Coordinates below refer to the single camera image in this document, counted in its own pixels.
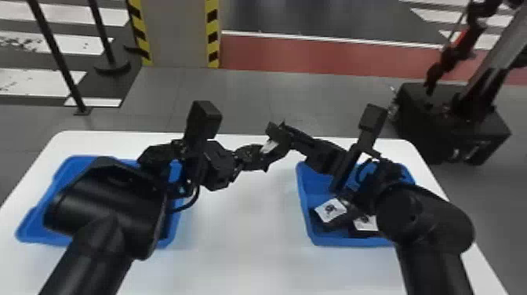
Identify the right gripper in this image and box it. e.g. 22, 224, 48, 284
264, 121, 350, 176

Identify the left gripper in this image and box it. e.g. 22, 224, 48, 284
195, 140, 274, 192

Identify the blue tray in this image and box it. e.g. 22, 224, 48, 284
295, 159, 416, 249
15, 155, 187, 249

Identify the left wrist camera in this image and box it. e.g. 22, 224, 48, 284
182, 100, 224, 146

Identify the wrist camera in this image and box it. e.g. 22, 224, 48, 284
182, 100, 224, 146
329, 103, 389, 195

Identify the black cable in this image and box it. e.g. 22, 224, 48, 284
168, 184, 202, 214

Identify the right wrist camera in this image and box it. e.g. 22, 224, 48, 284
329, 103, 389, 195

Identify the striped post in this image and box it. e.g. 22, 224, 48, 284
204, 0, 222, 69
125, 0, 154, 67

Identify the black post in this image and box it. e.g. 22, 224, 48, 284
26, 0, 93, 117
87, 0, 133, 77

